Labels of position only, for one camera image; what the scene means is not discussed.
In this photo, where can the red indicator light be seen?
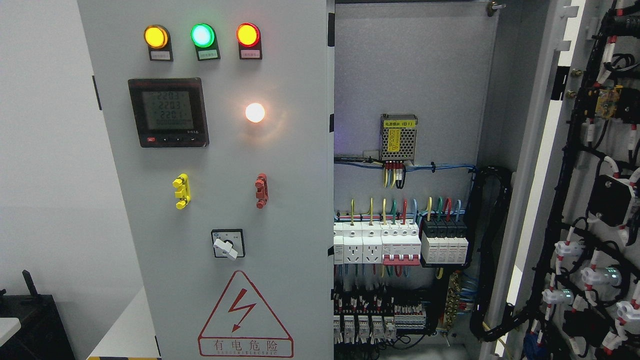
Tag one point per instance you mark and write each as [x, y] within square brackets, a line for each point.
[249, 42]

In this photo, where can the green indicator light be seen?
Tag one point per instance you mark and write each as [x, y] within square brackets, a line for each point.
[205, 42]

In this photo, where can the metal mesh power supply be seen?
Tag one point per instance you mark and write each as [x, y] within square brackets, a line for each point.
[398, 137]

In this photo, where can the red terminal post block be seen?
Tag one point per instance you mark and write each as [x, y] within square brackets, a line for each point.
[261, 193]

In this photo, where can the black digital power meter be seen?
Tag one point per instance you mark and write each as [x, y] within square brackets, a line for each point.
[169, 113]

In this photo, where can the yellow terminal post block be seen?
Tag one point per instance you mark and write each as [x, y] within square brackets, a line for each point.
[182, 191]

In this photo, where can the lower relay terminal row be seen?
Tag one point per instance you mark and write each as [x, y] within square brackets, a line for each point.
[367, 318]

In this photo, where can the white socket breaker row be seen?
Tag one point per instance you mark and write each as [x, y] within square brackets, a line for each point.
[377, 243]

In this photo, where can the black white surge protector modules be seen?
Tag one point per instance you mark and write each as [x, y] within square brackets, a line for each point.
[444, 242]

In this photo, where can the yellow indicator light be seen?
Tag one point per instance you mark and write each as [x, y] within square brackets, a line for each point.
[157, 39]

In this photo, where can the white glowing indicator light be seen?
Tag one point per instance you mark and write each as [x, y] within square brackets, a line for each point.
[255, 112]

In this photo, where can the red electric hazard warning sticker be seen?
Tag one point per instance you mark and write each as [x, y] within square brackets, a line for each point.
[242, 324]

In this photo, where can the brass ground terminal bar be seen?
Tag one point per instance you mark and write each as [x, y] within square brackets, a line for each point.
[452, 299]

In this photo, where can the white rotary selector switch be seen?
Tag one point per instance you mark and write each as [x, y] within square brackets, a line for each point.
[228, 243]

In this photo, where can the black box at left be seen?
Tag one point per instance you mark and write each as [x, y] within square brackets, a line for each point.
[41, 335]

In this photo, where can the grey cabinet door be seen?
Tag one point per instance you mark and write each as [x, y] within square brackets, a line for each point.
[287, 241]
[565, 285]

